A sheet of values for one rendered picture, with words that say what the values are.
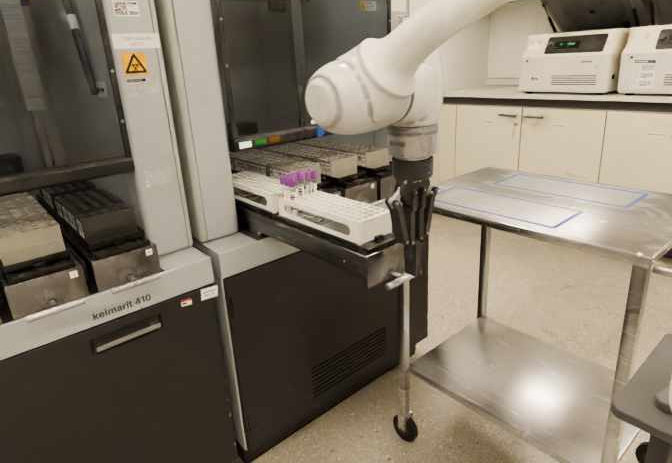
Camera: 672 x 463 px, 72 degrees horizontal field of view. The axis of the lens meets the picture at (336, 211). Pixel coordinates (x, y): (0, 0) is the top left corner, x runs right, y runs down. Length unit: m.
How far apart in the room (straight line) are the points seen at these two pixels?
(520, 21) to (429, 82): 3.29
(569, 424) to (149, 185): 1.19
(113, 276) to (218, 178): 0.35
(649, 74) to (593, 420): 2.08
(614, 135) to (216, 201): 2.43
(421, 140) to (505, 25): 3.34
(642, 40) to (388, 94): 2.54
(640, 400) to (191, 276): 0.91
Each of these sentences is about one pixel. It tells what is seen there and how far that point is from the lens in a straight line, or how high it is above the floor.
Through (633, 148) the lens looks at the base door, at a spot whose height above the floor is 0.62.
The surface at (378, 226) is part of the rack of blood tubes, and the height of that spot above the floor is 0.84.
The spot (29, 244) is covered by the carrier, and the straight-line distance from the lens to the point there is 1.13.
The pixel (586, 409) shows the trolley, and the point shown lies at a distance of 1.46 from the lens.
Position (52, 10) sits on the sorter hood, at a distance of 1.11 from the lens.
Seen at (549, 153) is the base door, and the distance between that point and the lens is 3.29.
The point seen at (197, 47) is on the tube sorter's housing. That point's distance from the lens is 1.21.
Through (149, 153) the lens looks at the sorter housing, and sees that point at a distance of 1.17.
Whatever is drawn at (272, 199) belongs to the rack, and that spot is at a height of 0.85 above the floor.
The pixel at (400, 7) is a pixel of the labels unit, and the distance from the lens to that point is 1.66.
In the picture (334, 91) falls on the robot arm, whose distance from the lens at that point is 0.64.
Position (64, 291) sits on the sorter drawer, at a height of 0.76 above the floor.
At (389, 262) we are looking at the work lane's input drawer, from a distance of 0.97.
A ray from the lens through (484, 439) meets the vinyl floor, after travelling 1.72.
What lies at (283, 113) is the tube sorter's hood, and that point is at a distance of 1.32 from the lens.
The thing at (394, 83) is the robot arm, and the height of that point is 1.14.
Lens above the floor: 1.18
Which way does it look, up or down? 18 degrees down
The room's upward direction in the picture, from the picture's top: 3 degrees counter-clockwise
